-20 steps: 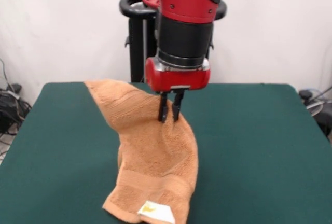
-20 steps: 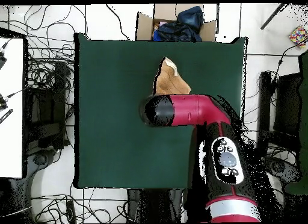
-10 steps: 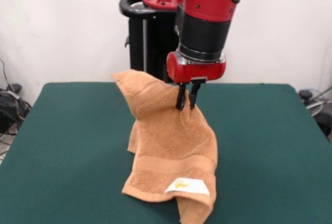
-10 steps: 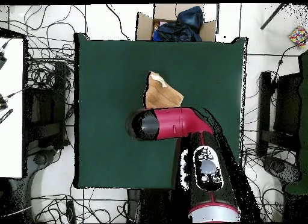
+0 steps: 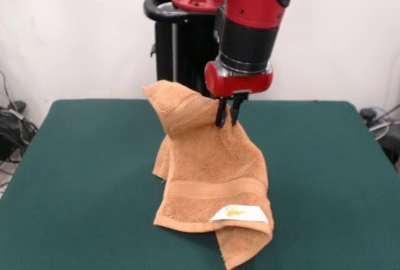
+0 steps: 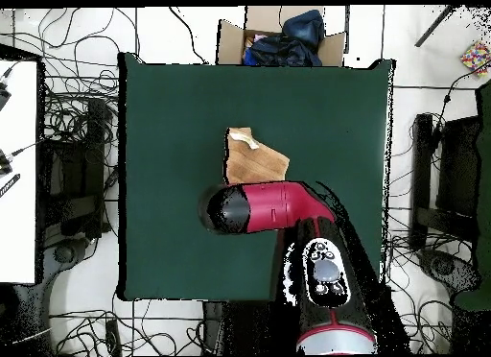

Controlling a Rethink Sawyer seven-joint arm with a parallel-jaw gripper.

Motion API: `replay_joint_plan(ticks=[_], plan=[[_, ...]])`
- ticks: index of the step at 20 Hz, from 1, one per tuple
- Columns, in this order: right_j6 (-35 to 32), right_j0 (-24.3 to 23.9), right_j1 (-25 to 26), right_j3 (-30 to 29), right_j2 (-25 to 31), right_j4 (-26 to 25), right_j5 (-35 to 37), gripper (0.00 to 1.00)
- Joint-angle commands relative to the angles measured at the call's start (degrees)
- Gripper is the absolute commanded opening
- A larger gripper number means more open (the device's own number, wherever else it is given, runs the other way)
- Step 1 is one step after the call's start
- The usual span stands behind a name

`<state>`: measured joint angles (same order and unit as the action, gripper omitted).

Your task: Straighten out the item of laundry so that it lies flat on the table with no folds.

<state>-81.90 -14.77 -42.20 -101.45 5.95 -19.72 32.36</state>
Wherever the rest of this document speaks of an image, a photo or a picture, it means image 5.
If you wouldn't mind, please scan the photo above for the orange terry towel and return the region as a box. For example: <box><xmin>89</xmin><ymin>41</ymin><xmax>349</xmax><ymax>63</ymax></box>
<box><xmin>142</xmin><ymin>79</ymin><xmax>275</xmax><ymax>270</ymax></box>

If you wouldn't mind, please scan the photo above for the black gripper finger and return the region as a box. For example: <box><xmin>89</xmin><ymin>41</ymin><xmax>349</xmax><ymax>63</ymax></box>
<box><xmin>230</xmin><ymin>92</ymin><xmax>248</xmax><ymax>126</ymax></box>
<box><xmin>214</xmin><ymin>96</ymin><xmax>228</xmax><ymax>128</ymax></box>

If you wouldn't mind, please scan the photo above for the dark green table cloth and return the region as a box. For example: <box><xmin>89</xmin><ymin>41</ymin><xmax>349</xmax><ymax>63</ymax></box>
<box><xmin>0</xmin><ymin>99</ymin><xmax>400</xmax><ymax>270</ymax></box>

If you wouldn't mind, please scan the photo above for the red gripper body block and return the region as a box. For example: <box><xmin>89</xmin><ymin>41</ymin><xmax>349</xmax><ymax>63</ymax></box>
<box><xmin>204</xmin><ymin>60</ymin><xmax>274</xmax><ymax>98</ymax></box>

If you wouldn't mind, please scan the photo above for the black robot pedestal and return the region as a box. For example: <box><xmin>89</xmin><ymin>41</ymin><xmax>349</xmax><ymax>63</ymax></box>
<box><xmin>143</xmin><ymin>0</ymin><xmax>226</xmax><ymax>101</ymax></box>

